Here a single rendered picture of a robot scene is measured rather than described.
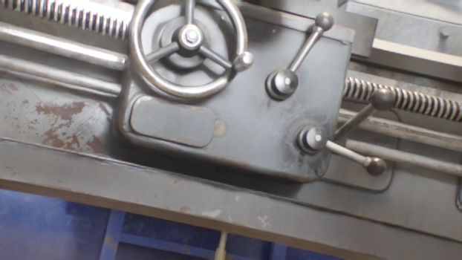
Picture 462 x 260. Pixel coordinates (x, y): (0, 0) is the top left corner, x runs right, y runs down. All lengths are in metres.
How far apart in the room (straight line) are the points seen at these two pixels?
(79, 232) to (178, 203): 3.40
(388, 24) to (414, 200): 0.39
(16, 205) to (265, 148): 3.43
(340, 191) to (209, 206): 0.36
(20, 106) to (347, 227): 0.64
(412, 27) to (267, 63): 0.49
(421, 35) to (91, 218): 3.22
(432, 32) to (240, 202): 0.67
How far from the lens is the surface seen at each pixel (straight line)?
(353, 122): 1.47
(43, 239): 4.77
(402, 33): 1.83
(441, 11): 1.90
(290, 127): 1.45
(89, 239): 4.78
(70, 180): 1.36
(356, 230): 1.47
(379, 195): 1.69
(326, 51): 1.49
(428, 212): 1.73
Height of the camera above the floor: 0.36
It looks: 8 degrees up
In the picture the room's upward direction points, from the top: 12 degrees clockwise
